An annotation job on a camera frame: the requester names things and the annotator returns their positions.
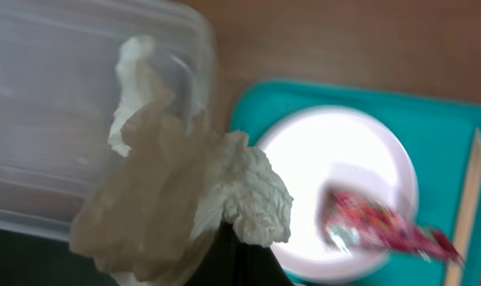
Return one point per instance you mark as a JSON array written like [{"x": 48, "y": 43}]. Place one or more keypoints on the white napkin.
[{"x": 152, "y": 220}]

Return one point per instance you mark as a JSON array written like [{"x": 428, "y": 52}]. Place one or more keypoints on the teal serving tray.
[{"x": 436, "y": 134}]

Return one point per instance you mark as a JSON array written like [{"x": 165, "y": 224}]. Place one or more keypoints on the clear plastic bin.
[{"x": 58, "y": 93}]

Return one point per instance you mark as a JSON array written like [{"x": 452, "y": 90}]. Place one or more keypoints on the red snack wrapper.
[{"x": 353, "y": 222}]

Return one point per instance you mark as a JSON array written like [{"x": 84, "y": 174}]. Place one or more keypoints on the black tray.
[{"x": 31, "y": 261}]

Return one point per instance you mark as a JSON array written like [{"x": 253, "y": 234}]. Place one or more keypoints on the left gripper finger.
[{"x": 230, "y": 262}]

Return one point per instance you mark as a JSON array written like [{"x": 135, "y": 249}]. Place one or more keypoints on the large white plate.
[{"x": 317, "y": 149}]

